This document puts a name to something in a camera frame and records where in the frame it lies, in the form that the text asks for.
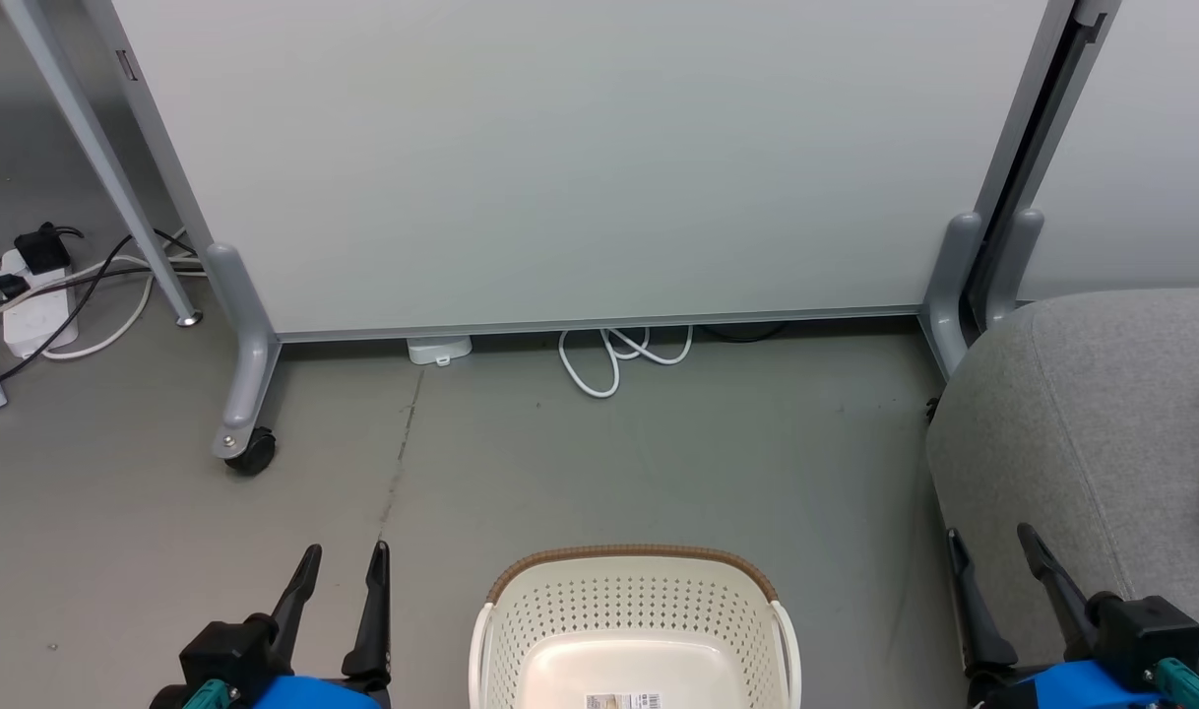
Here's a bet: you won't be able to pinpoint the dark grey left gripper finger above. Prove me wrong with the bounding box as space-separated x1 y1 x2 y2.
270 545 322 671
344 542 392 682

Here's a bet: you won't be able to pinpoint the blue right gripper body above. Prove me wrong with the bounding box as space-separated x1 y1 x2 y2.
974 660 1167 709

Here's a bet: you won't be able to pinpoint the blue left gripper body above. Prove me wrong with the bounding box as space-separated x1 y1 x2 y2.
245 675 389 709

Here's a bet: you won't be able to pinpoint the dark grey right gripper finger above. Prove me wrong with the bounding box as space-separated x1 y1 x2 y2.
947 529 1019 676
1016 524 1103 646

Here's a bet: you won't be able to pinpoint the cream perforated laundry basket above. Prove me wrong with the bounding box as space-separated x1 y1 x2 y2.
469 545 803 709

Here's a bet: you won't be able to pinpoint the black caster wheel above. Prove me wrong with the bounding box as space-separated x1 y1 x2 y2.
225 428 278 479

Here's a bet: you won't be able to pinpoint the grey fabric sofa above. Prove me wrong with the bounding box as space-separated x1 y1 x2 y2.
926 288 1199 680

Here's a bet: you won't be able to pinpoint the grey partition foot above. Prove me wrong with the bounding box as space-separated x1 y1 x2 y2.
983 207 1045 328
919 211 984 380
204 243 284 462

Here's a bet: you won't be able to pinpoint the small white adapter box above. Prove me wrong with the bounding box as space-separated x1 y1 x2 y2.
407 336 473 367

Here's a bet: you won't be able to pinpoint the white power strip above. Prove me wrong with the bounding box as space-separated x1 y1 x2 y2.
2 248 80 358

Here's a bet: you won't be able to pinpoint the black power adapter plug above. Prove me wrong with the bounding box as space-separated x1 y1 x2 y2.
14 225 84 276

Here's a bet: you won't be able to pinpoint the white partition panel, black edge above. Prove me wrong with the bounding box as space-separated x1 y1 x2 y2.
964 0 1199 326

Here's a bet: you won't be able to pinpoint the grey slanted metal leg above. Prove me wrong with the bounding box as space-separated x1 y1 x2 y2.
0 0 205 328

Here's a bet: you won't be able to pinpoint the large white partition panel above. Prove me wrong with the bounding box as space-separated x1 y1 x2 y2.
78 0 1122 344

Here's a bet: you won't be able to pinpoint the black left arm cable, teal plug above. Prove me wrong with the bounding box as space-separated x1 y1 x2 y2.
179 677 234 709

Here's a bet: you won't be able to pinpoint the black arm cable, teal plug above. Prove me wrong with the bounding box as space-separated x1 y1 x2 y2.
179 677 234 709
1154 658 1199 708

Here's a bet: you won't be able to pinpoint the black right arm cable, teal plug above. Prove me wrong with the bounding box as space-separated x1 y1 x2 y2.
1154 658 1199 708

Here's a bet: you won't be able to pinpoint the coiled white cable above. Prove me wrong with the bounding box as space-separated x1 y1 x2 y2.
558 326 694 400

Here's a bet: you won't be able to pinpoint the white floor cable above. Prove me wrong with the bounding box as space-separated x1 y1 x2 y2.
0 254 207 361

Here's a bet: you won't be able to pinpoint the black cable under partition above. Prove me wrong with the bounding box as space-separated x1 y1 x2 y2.
698 323 788 345

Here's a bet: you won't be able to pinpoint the black floor cables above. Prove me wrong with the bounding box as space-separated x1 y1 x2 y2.
0 229 207 382

